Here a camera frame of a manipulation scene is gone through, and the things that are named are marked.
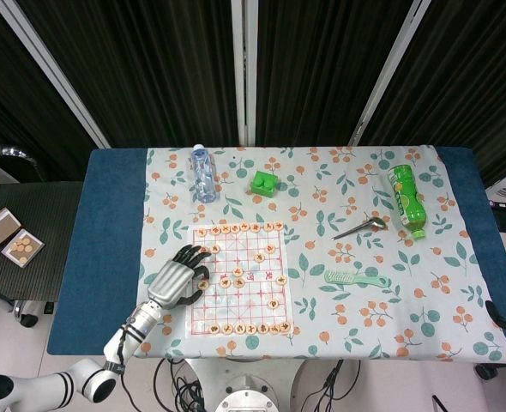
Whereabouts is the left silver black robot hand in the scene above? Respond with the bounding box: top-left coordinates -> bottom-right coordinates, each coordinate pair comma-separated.
148,244 -> 214,310

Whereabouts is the grey robot base column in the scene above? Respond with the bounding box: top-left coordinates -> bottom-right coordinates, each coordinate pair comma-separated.
190,358 -> 305,412

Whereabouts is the Chinese chess board sheet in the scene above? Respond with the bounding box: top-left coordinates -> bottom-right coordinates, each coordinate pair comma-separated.
185,222 -> 295,338

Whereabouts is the cardboard chess piece box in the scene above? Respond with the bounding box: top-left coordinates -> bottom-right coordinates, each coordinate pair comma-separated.
0,228 -> 46,268

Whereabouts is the black caster wheel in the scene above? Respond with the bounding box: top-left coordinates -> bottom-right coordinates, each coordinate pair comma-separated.
474,363 -> 501,381

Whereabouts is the blue table cloth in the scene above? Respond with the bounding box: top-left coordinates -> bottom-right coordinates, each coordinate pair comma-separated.
45,147 -> 506,357

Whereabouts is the clear plastic water bottle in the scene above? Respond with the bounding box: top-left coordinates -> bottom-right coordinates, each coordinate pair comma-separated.
190,143 -> 220,203

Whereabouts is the green toy building block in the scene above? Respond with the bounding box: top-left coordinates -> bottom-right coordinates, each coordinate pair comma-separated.
247,170 -> 280,198

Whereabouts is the floral patterned cloth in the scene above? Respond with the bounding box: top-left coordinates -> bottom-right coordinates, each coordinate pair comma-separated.
132,145 -> 506,362

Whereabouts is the green soda bottle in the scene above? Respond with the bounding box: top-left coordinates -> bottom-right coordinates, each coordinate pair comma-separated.
385,164 -> 428,240

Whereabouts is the light green hair brush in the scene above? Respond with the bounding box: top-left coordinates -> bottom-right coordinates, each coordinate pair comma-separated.
323,270 -> 390,289

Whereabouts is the empty cardboard box lid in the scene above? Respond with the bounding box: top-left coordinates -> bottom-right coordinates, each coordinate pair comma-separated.
0,207 -> 21,246

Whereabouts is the metal spoon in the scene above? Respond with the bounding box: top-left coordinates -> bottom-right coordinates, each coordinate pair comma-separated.
331,216 -> 388,240

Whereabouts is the black pleated curtain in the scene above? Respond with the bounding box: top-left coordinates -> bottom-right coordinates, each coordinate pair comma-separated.
0,0 -> 506,188

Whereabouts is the black cable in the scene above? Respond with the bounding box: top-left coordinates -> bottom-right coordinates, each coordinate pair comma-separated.
153,357 -> 214,412
299,359 -> 362,412

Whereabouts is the white frame post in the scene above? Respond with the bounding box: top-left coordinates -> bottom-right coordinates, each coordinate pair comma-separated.
0,0 -> 111,149
230,0 -> 259,147
348,0 -> 433,139

